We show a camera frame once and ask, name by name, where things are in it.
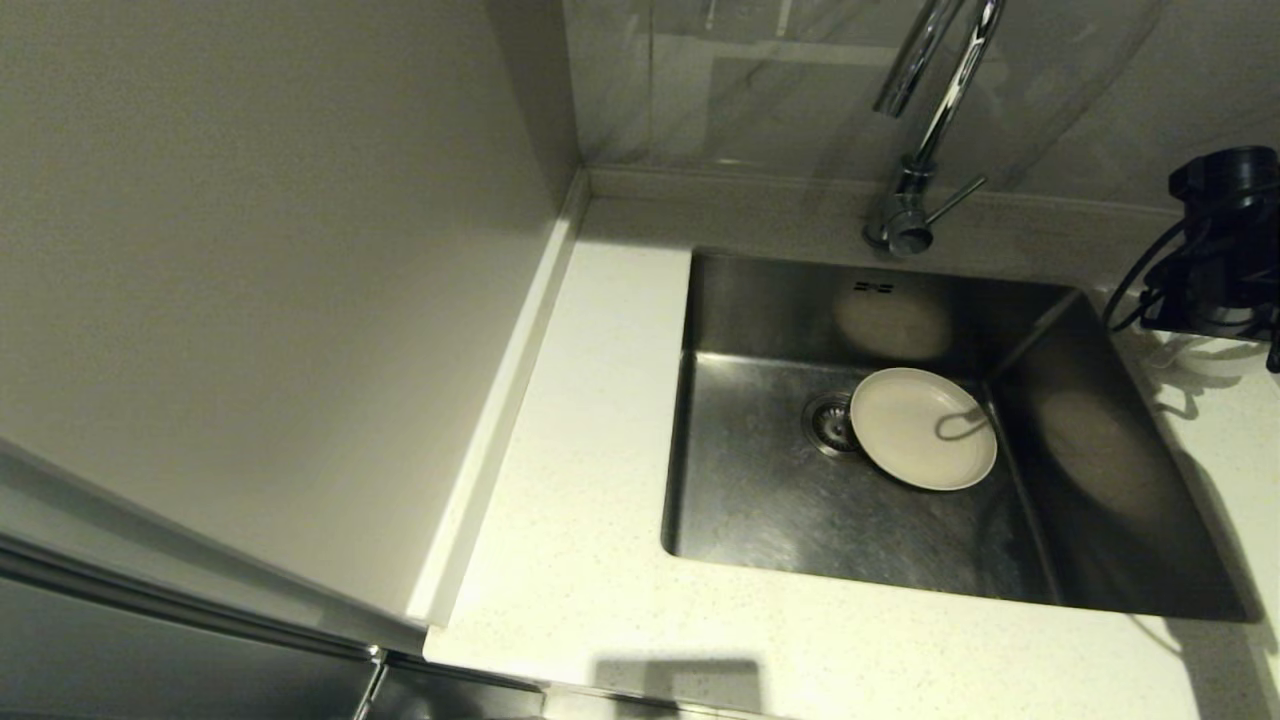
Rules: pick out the round metal drain strainer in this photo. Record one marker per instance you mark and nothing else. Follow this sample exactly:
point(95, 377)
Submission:
point(828, 422)

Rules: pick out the beige tall cabinet side panel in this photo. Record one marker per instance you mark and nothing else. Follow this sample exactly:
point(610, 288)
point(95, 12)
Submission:
point(250, 300)

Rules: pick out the grey under-counter cabinet front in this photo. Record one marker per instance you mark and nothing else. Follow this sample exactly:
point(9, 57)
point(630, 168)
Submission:
point(450, 695)

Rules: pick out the stainless steel sink basin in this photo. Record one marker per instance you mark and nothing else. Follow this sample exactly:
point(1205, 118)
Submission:
point(760, 500)

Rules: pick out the grey tall cabinet door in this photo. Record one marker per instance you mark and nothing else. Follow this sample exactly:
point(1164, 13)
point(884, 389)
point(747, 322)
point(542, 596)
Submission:
point(150, 670)

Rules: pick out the chrome kitchen faucet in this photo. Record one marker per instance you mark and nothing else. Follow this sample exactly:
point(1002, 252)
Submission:
point(905, 215)

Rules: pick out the beige round plate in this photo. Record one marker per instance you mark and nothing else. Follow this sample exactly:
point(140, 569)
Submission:
point(910, 430)

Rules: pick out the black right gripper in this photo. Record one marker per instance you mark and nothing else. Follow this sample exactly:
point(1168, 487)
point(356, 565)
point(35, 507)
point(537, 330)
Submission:
point(1230, 270)

